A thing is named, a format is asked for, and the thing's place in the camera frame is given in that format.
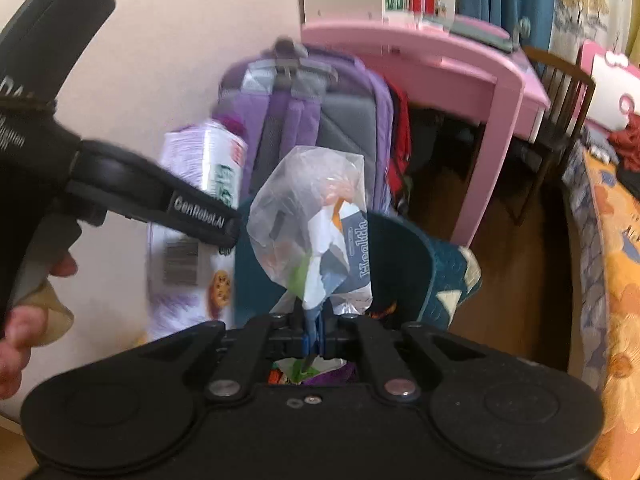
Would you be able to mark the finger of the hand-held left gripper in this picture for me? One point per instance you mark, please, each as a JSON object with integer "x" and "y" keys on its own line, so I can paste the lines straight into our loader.
{"x": 200, "y": 207}

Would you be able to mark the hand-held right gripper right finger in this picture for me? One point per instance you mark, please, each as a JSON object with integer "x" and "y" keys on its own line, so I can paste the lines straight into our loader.
{"x": 385, "y": 360}

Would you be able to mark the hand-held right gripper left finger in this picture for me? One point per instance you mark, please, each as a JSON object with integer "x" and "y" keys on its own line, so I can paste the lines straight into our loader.
{"x": 240, "y": 355}

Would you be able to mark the purple snack bag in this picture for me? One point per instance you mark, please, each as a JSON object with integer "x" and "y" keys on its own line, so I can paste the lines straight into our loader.
{"x": 340, "y": 375}

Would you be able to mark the orange wrapper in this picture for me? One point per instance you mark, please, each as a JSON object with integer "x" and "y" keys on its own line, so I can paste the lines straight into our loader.
{"x": 385, "y": 310}

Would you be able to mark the purple white cookie box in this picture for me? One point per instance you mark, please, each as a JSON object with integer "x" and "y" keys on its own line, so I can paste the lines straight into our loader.
{"x": 175, "y": 260}

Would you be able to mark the teal waste bin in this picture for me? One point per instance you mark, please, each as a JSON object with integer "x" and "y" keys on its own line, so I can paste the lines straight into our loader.
{"x": 400, "y": 260}

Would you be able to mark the clear plastic bag with paper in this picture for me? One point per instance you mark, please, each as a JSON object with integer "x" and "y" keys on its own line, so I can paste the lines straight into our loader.
{"x": 310, "y": 195}

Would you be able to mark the person's left hand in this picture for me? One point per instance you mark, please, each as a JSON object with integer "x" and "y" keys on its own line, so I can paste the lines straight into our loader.
{"x": 25, "y": 340}

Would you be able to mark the purple grey backpack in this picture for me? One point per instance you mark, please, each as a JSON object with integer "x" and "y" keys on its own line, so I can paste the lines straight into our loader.
{"x": 350, "y": 125}

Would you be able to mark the red cloth bag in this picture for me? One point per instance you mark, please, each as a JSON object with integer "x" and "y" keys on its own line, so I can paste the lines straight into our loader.
{"x": 400, "y": 135}

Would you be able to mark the pink desk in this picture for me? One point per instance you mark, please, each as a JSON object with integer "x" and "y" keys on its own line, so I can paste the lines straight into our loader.
{"x": 425, "y": 50}

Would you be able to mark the grey white cloth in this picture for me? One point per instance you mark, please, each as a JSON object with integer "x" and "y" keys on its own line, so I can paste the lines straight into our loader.
{"x": 596, "y": 152}

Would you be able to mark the dark wooden chair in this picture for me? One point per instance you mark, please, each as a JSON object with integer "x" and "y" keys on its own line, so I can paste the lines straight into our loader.
{"x": 560, "y": 110}

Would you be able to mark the dark green folder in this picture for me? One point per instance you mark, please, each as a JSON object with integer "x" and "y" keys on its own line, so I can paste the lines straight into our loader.
{"x": 480, "y": 30}

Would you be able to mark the floral white yellow curtain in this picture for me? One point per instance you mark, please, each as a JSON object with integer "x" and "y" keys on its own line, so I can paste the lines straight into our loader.
{"x": 590, "y": 0}

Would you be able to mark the pink bed frame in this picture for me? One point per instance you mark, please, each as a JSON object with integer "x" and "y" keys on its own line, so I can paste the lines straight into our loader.
{"x": 607, "y": 90}

